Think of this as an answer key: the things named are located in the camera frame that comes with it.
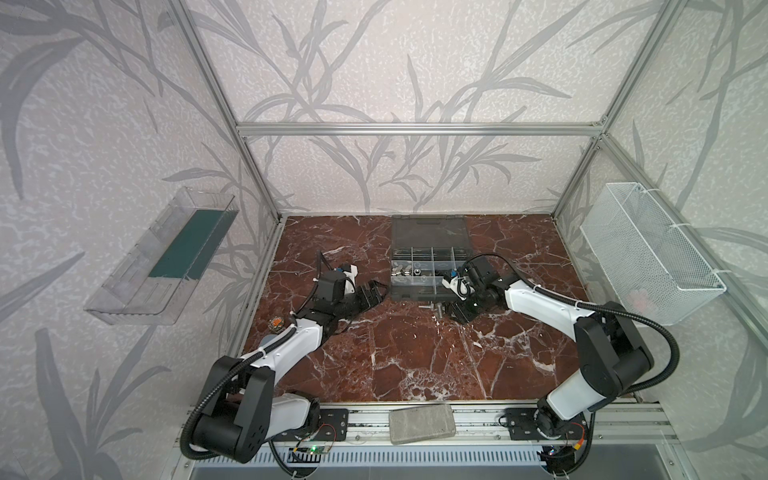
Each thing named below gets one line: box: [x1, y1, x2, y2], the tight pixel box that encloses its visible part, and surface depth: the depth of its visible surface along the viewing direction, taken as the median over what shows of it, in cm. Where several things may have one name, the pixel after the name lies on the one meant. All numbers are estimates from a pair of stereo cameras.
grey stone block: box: [389, 404, 456, 445], surface depth 72 cm
